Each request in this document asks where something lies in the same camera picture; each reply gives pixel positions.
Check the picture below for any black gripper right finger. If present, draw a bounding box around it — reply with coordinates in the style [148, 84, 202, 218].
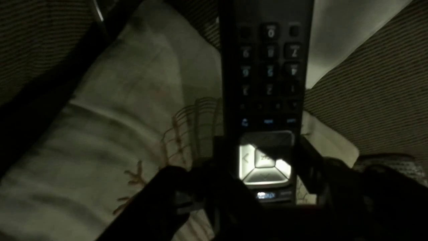
[292, 133, 333, 199]

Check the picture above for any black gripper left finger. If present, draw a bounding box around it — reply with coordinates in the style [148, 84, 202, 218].
[191, 135, 239, 202]

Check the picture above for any black remote control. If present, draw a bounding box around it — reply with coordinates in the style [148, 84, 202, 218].
[219, 0, 316, 204]

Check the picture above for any light grey textured pillow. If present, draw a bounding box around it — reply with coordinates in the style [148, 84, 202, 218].
[353, 152, 428, 188]

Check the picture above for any white paper sheet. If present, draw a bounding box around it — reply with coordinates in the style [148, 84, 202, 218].
[305, 0, 413, 91]

